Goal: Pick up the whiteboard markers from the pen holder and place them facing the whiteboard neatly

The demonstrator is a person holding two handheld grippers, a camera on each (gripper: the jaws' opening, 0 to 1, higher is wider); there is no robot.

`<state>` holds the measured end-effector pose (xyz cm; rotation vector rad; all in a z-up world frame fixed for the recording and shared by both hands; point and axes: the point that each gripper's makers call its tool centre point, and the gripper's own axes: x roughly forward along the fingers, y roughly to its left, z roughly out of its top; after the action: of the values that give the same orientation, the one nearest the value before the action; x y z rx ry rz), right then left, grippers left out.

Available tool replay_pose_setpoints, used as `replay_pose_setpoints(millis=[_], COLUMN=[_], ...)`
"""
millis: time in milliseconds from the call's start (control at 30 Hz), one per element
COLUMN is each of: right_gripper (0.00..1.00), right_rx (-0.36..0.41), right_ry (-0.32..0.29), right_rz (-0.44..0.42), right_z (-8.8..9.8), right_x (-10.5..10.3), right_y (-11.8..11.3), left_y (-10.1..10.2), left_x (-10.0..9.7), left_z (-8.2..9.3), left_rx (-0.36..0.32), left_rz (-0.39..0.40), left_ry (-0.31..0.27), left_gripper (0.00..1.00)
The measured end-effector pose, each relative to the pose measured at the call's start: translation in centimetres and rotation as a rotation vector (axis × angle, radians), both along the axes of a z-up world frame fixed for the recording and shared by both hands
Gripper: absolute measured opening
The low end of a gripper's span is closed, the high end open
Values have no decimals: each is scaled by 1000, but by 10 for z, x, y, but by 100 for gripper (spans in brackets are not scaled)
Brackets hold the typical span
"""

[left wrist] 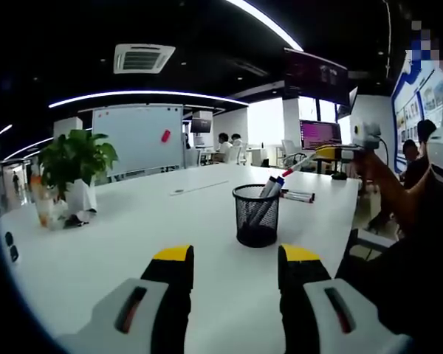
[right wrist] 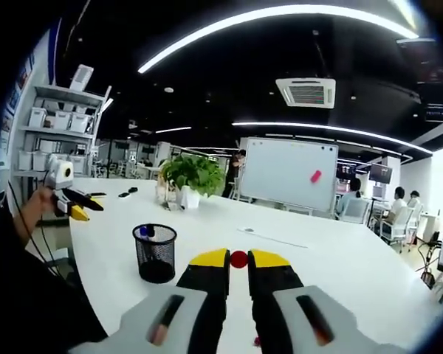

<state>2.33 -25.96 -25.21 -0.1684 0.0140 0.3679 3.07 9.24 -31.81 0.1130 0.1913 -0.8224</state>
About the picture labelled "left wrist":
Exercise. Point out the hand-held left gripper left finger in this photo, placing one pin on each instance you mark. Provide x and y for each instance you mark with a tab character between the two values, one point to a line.
133	313

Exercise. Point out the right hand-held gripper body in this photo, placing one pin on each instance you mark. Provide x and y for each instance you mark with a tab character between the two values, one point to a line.
367	136

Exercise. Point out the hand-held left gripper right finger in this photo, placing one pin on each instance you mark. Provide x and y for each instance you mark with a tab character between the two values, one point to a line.
339	317

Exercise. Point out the black cap whiteboard marker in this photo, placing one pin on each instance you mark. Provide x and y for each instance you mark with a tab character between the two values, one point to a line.
297	199
269	186
299	193

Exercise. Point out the blue cap whiteboard marker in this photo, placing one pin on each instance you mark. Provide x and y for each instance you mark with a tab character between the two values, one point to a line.
278	182

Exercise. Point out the black mesh pen holder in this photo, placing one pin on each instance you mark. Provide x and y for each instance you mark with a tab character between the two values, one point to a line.
257	221

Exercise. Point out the white whiteboard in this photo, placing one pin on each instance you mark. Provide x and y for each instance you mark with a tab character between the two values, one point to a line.
136	140

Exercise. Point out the red whiteboard eraser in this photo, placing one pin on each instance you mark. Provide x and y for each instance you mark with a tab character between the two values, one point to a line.
166	135

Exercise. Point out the person's right hand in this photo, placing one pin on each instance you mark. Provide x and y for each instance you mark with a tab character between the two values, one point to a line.
364	166

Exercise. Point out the purple lit monitor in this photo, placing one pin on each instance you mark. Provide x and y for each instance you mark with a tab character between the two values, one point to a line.
319	133

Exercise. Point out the large dark hanging screen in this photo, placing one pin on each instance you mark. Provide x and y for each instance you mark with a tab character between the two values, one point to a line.
314	77

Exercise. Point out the grey chair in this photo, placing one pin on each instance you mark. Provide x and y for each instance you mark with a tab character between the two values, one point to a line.
371	243

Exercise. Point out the white office chair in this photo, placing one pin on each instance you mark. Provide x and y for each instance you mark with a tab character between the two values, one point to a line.
238	155

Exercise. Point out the person's black shirt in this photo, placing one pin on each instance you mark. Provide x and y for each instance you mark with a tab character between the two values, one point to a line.
421	265

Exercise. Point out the small black desk item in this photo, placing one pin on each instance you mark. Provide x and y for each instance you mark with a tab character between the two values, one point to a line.
75	220

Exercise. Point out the small monitor on stand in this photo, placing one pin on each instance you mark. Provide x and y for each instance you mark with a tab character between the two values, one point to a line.
201	125

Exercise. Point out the small black case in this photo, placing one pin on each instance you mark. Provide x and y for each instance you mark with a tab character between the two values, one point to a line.
14	254

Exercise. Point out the clear glass vase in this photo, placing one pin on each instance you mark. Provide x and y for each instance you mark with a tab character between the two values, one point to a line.
44	206

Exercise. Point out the curved ceiling light strip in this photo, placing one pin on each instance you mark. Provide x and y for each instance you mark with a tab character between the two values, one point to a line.
144	92
27	147
3	131
269	22

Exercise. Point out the potted green plant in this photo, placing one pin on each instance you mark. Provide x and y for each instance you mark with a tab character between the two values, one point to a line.
75	158

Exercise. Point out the ceiling air conditioner vent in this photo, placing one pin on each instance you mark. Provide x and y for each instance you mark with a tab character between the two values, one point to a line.
143	58

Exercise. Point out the blue framed wall poster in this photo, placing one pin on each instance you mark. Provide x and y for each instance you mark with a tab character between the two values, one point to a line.
409	110

